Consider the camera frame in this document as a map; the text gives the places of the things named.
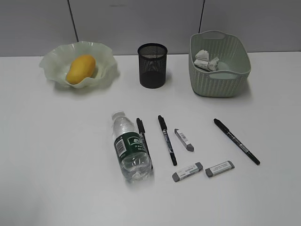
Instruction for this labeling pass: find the clear water bottle green label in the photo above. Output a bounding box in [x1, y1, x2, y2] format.
[111, 111, 151, 182]

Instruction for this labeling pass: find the black marker pen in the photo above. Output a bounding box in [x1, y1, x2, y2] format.
[136, 118, 153, 169]
[158, 115, 177, 166]
[214, 119, 260, 165]

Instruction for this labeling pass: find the white waste paper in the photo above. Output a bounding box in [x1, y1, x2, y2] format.
[193, 49, 219, 72]

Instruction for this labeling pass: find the yellow mango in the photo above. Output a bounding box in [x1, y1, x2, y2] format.
[65, 55, 96, 85]

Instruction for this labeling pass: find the white grey eraser upper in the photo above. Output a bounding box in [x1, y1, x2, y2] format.
[174, 129, 194, 152]

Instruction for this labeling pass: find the white grey eraser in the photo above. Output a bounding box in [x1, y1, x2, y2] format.
[172, 162, 203, 182]
[205, 161, 235, 178]
[174, 129, 194, 152]

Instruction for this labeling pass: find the black mesh pen holder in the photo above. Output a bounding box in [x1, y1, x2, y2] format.
[137, 43, 167, 89]

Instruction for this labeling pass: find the white grey eraser lower left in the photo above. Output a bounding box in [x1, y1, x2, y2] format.
[172, 162, 203, 182]

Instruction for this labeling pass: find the pale green wavy glass plate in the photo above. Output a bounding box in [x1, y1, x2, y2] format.
[39, 41, 119, 89]

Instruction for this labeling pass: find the pale green woven plastic basket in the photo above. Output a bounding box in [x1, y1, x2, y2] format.
[189, 30, 251, 97]

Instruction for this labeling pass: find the white grey eraser lower right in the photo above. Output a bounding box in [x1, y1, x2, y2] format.
[205, 161, 235, 178]

